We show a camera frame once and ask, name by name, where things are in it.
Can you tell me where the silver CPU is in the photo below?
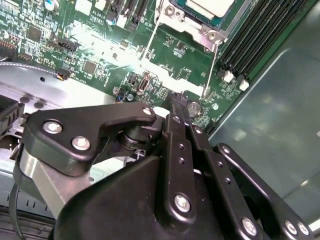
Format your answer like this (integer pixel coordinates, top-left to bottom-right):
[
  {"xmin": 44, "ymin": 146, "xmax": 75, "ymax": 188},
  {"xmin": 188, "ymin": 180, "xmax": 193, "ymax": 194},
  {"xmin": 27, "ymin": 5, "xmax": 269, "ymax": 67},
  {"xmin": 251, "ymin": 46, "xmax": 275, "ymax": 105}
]
[{"xmin": 174, "ymin": 0, "xmax": 237, "ymax": 26}]

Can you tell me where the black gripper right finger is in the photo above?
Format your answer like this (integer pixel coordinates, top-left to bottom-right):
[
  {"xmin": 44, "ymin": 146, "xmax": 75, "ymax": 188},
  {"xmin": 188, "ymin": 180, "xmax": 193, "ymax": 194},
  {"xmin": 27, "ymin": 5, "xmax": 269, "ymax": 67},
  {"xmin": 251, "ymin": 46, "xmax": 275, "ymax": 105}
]
[{"xmin": 180, "ymin": 95, "xmax": 316, "ymax": 240}]

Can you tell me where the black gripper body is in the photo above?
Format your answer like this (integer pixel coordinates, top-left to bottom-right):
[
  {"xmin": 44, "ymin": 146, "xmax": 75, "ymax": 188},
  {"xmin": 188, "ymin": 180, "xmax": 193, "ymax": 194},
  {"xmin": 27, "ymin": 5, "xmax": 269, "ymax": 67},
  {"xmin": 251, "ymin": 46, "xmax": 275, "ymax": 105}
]
[{"xmin": 48, "ymin": 154, "xmax": 236, "ymax": 240}]

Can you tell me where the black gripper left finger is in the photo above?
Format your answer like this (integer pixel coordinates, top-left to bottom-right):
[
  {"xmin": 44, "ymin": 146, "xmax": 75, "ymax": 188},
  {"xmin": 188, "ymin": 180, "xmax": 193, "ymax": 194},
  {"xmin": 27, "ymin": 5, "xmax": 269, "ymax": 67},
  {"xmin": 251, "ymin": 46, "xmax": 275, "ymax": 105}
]
[{"xmin": 13, "ymin": 92, "xmax": 199, "ymax": 227}]

